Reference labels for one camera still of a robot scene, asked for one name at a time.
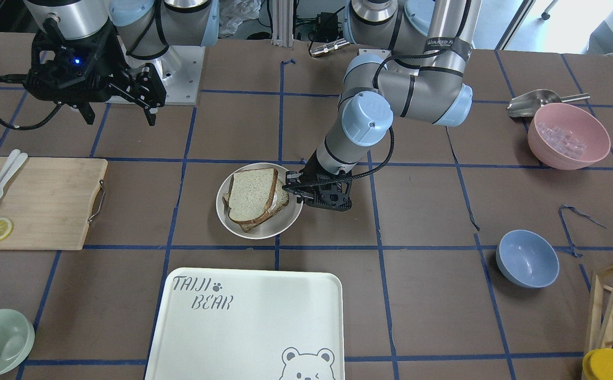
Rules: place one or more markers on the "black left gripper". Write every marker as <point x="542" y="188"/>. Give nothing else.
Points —
<point x="321" y="168"/>

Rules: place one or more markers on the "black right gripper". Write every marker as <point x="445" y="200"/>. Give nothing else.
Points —
<point x="118" y="70"/>

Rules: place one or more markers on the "bread slice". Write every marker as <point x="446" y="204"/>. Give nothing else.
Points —
<point x="251" y="195"/>
<point x="282" y="202"/>

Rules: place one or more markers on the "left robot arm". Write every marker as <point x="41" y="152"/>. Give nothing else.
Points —
<point x="421" y="79"/>

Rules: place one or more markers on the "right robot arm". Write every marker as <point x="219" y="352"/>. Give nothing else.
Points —
<point x="148" y="53"/>

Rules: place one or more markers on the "bread slice under egg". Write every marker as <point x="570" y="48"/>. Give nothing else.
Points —
<point x="282" y="202"/>

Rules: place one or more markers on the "fried egg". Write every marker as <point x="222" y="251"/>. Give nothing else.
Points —
<point x="274" y="201"/>

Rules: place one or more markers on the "wooden cutting board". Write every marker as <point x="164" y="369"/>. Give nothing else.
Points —
<point x="50" y="201"/>

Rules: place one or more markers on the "white plastic spoon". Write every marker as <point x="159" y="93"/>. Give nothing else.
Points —
<point x="21" y="159"/>

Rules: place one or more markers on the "cream bear tray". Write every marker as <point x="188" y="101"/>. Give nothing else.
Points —
<point x="248" y="324"/>

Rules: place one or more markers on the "blue bowl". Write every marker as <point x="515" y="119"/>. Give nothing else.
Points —
<point x="527" y="259"/>

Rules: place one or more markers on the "metal scoop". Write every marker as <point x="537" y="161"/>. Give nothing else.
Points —
<point x="526" y="105"/>

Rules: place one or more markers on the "pink bowl with ice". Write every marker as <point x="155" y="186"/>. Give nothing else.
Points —
<point x="566" y="137"/>

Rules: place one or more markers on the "yellow cup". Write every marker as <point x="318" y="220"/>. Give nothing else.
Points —
<point x="598" y="364"/>

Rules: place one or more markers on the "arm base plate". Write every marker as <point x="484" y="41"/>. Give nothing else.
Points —
<point x="180" y="68"/>
<point x="382" y="54"/>

